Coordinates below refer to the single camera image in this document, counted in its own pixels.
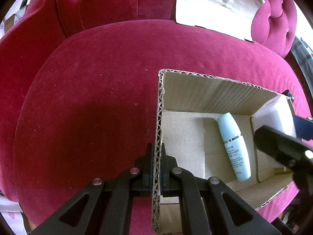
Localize background cardboard boxes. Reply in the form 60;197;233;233
3;5;28;38

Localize light blue lotion bottle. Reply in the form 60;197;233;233
217;113;251;182

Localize white printed paper bag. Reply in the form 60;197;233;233
0;193;27;235

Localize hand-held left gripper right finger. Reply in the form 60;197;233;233
159;144;282;235

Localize cardboard box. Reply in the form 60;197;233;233
150;69;297;235

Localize white rounded plastic container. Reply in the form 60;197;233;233
251;94;297;139

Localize plaid cloth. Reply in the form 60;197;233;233
290;35;313;84

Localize red velvet armchair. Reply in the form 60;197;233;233
0;0;311;235

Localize white paper sheet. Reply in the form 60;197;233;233
175;0;266;42

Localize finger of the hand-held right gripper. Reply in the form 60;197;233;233
292;114;313;142
254;125;313;178

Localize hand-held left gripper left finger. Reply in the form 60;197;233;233
27;143;154;235

